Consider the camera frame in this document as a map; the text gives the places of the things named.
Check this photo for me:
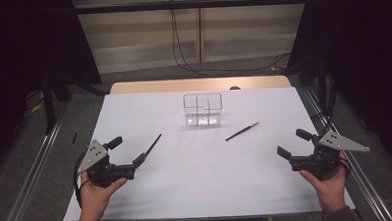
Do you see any black curtain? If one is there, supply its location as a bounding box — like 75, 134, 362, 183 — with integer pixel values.
283, 0, 392, 178
0, 0, 106, 173

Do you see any wooden table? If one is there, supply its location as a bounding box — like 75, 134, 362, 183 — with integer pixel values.
109, 74, 292, 96

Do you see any wooden wall post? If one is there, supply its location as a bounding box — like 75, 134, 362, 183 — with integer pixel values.
195, 0, 206, 63

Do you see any left hand-held gripper cable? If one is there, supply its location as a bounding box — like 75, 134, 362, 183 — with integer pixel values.
72, 149, 91, 210

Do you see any black wall cable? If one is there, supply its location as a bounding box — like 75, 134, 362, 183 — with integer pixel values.
169, 0, 292, 80
172, 4, 291, 75

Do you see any clear acrylic pen holder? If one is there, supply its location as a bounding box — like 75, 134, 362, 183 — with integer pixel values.
182, 91, 225, 127

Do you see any right hand-held gripper cable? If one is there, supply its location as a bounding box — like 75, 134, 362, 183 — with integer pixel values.
338, 155, 353, 178

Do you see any hand-held gripper cable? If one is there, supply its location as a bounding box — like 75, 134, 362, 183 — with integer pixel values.
72, 149, 91, 210
338, 155, 353, 178

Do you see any black metal stand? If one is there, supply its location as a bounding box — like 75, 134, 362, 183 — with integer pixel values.
40, 75, 58, 135

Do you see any black horizontal frame bar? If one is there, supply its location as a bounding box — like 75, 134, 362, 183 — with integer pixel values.
73, 0, 308, 16

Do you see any person's right hand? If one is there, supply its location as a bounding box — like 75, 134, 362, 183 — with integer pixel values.
299, 168, 350, 216

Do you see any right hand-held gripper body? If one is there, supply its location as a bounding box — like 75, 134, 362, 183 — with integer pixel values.
288, 128, 372, 182

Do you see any aluminium floor rail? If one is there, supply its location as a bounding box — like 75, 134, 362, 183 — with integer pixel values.
304, 85, 392, 221
0, 105, 75, 221

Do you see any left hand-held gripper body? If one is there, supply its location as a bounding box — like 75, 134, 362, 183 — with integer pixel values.
75, 137, 137, 190

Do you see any black pencil with orange tip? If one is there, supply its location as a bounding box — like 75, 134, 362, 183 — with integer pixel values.
224, 121, 261, 142

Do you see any person's left hand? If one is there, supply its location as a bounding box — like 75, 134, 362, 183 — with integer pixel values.
77, 170, 130, 221

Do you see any white table cover sheet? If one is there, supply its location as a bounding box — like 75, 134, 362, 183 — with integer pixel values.
57, 83, 357, 221

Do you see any black pen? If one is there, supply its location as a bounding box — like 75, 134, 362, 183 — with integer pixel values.
143, 133, 164, 158

